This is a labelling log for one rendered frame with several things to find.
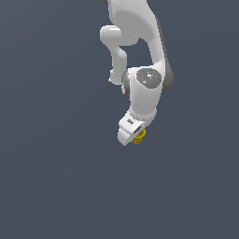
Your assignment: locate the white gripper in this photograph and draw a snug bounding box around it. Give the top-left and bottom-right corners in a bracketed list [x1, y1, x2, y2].
[117, 110, 147, 147]

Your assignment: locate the small yellow object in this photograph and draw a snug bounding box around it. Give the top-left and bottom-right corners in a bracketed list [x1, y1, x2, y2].
[131, 128, 147, 145]

